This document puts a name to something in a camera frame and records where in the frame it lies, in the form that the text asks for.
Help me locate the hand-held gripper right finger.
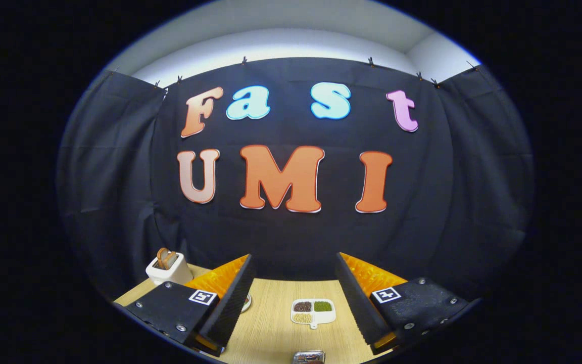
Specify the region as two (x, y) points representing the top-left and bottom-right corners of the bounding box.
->
(335, 252), (472, 355)

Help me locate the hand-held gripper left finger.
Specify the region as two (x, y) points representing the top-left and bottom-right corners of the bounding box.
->
(114, 254), (256, 357)

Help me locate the divided white dish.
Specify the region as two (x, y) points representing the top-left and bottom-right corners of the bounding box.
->
(291, 298), (336, 330)

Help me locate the white toaster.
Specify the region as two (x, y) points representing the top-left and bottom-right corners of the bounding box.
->
(145, 251), (194, 286)

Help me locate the perforated metal tray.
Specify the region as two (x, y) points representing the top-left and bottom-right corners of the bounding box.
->
(293, 350), (326, 364)

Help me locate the row of black cloth clips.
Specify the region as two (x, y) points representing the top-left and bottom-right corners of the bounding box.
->
(112, 55), (481, 90)

